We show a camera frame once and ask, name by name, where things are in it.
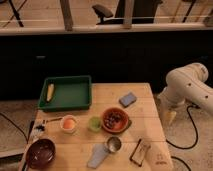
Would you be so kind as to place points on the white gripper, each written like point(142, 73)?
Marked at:
point(167, 110)

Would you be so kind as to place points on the blue sponge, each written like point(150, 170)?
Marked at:
point(127, 99)

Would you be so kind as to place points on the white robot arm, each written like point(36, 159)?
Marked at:
point(185, 83)

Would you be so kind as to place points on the green plastic tray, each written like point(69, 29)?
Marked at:
point(70, 93)

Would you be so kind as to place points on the brown rectangular box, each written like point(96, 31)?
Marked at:
point(139, 152)

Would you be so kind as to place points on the terracotta bowl with berries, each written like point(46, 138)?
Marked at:
point(114, 120)

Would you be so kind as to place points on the small metal cup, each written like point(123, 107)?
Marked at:
point(113, 144)

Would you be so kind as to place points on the small green cup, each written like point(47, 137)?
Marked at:
point(94, 124)

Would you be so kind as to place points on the grey cloth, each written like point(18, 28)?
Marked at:
point(99, 153)

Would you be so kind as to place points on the white cup with orange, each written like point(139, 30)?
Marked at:
point(68, 124)

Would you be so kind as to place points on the black office chair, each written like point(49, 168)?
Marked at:
point(144, 12)

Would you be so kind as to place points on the yellow corn cob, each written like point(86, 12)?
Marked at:
point(50, 92)

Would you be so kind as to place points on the black and white brush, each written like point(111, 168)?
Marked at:
point(37, 132)

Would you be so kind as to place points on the dark purple bowl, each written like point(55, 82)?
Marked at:
point(40, 154)

